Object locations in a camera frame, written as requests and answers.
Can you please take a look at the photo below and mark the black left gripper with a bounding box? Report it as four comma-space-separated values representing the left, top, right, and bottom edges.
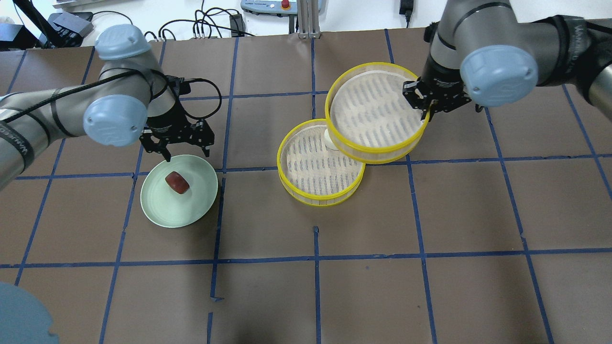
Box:
140, 76, 215, 162

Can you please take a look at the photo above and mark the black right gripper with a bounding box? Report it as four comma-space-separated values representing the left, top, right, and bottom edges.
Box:
403, 57, 472, 122

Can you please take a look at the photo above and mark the red-brown bun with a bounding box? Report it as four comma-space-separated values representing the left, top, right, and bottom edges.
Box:
164, 171, 190, 194

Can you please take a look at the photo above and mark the yellow steamer basket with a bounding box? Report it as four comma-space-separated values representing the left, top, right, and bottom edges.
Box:
277, 119, 366, 207
324, 62, 429, 165

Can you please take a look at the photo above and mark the white bun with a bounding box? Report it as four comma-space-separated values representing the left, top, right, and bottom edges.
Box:
323, 129, 339, 151

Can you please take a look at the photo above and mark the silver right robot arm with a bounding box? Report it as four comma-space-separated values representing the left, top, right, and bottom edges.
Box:
402, 0, 612, 118

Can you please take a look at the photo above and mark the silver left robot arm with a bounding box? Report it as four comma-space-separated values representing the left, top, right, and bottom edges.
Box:
0, 24, 216, 189

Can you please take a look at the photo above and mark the light green plate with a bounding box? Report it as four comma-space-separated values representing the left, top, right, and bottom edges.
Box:
140, 155, 219, 228

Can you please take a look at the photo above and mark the black power adapter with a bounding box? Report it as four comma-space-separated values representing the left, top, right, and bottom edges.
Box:
399, 0, 415, 27

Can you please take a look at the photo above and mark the black box on desk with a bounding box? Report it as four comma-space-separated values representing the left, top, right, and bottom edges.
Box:
49, 12, 94, 39

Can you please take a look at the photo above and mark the teach pendant with red button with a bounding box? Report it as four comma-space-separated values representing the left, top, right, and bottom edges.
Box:
240, 0, 297, 17

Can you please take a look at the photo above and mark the aluminium frame post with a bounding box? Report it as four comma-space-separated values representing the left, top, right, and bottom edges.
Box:
296, 0, 323, 39

